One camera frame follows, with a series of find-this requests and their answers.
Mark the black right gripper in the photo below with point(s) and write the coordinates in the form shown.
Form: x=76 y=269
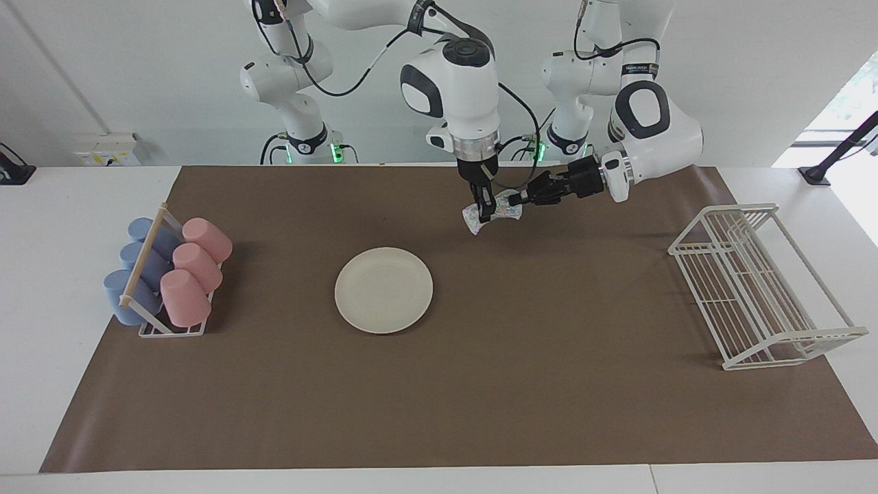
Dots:
x=479 y=171

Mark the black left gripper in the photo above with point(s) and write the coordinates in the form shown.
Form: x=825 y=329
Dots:
x=584 y=178

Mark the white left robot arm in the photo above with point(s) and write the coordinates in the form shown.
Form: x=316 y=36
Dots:
x=658 y=137

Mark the cream round plate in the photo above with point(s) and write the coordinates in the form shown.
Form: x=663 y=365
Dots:
x=384 y=291

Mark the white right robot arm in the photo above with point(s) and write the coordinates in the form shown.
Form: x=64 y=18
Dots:
x=466 y=89

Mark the brown table mat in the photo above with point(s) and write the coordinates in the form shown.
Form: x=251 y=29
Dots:
x=480 y=398

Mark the clear crinkly packet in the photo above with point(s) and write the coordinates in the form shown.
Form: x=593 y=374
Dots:
x=506 y=209

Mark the black table clamp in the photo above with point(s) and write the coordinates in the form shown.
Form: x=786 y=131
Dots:
x=14 y=171

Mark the pink plastic cup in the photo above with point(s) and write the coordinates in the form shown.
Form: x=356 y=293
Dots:
x=208 y=238
x=185 y=298
x=199 y=266

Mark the white wall socket box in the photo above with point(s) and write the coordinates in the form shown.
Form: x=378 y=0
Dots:
x=110 y=151

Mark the blue plastic cup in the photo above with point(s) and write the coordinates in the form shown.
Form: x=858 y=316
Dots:
x=140 y=230
x=118 y=291
x=132 y=257

